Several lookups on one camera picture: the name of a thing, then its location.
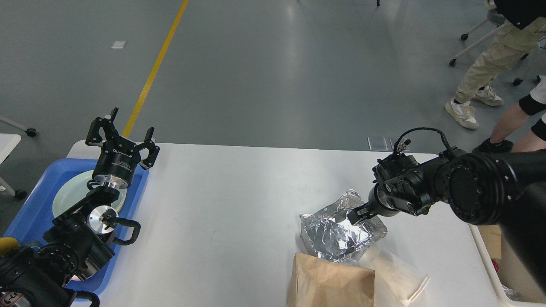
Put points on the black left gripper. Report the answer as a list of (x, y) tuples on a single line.
[(119, 156)]

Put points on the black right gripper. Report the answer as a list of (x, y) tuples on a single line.
[(377, 205)]

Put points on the foil large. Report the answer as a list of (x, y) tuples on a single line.
[(329, 235)]

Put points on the green plate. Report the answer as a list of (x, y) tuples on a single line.
[(70, 193)]

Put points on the white paper cup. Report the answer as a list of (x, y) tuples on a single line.
[(404, 282)]

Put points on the brown paper bag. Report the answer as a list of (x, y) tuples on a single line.
[(492, 238), (319, 283)]

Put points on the crushed red can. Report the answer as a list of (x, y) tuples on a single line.
[(495, 265)]

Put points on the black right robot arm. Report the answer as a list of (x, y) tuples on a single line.
[(506, 189)]

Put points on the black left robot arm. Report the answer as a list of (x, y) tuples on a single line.
[(79, 242)]

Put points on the white side table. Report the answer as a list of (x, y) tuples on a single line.
[(8, 143)]

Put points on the blue plastic tray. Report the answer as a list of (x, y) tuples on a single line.
[(36, 214)]

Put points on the teal mug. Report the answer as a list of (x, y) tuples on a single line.
[(8, 244)]

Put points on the white plastic bin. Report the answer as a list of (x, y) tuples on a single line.
[(511, 273)]

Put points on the person in white shorts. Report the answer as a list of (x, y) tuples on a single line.
[(513, 119)]

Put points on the person in beige trousers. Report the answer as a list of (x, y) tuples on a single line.
[(523, 27)]

